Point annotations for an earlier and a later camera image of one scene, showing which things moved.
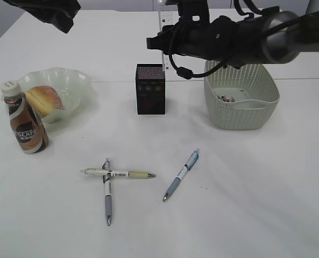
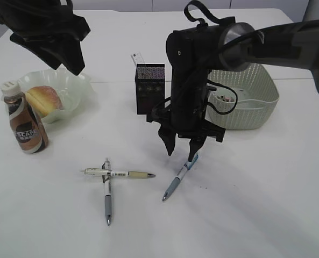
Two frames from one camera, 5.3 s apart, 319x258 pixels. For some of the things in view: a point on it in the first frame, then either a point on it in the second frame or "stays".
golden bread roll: [44, 99] stays
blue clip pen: [187, 166] stays
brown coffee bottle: [30, 133] stays
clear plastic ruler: [167, 15] to [137, 58]
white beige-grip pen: [117, 173] stays
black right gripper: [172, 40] to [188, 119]
